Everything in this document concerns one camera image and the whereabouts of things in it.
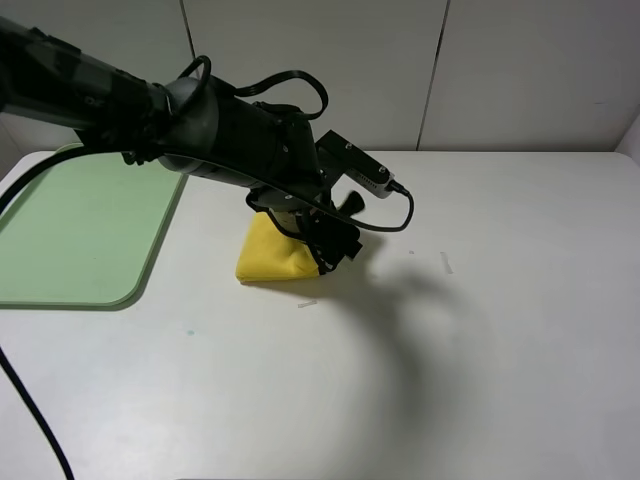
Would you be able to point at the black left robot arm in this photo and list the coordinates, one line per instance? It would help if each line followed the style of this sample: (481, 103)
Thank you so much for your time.
(197, 125)

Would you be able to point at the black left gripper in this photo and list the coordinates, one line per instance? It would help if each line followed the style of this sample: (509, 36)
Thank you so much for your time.
(328, 239)

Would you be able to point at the yellow towel with black trim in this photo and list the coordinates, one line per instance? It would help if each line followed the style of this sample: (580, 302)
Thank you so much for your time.
(267, 255)

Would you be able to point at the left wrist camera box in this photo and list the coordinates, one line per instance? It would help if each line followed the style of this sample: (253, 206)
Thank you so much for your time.
(337, 156)

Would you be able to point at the light green tray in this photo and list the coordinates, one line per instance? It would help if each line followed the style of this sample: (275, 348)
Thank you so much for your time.
(85, 234)

